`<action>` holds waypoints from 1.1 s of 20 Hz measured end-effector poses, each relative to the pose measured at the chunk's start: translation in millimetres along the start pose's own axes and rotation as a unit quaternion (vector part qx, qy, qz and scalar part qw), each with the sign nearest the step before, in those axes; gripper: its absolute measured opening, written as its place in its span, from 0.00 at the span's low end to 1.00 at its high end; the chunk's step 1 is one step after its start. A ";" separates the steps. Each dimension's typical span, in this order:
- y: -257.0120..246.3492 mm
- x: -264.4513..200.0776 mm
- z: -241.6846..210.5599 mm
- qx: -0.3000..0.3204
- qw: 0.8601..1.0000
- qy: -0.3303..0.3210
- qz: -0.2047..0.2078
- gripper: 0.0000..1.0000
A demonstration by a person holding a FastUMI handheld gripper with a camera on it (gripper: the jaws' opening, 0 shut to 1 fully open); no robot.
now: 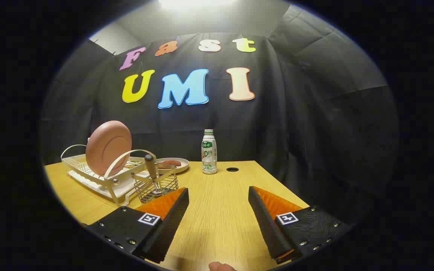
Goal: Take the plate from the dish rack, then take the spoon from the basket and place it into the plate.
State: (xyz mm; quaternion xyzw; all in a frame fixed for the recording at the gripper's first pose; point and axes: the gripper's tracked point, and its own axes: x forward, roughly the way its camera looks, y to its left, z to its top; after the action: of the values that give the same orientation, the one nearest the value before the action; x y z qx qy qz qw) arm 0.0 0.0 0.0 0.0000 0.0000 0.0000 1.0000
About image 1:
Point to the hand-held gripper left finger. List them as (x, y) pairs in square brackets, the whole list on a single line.
[(168, 226)]

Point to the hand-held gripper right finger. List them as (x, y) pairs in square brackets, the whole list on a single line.
[(266, 226)]

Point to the pink plate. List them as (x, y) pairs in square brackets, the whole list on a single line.
[(107, 146)]

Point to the beige plate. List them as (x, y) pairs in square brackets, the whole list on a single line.
[(184, 165)]

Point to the red meat piece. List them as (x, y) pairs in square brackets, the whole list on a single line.
[(171, 163)]

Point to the white green drink bottle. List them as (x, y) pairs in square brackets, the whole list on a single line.
[(209, 158)]

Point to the black backdrop cloth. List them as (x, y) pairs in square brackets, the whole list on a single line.
[(296, 113)]

